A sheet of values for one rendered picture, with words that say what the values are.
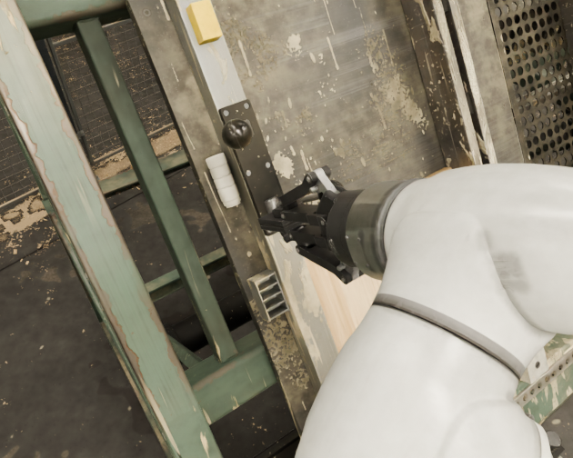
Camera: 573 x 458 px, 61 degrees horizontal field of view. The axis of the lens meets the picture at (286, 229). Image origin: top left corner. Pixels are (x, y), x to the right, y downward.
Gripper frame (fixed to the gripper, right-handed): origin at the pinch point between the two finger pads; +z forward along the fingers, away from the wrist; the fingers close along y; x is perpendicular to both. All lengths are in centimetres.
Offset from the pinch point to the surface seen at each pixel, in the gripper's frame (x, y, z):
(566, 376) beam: 58, 64, 11
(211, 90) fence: 2.2, -18.7, 11.6
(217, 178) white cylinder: -1.2, -6.7, 13.3
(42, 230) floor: -27, 4, 239
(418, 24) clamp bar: 44.4, -18.5, 12.7
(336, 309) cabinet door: 10.2, 21.6, 13.7
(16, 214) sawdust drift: -36, -8, 255
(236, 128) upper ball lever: -1.2, -12.7, -0.1
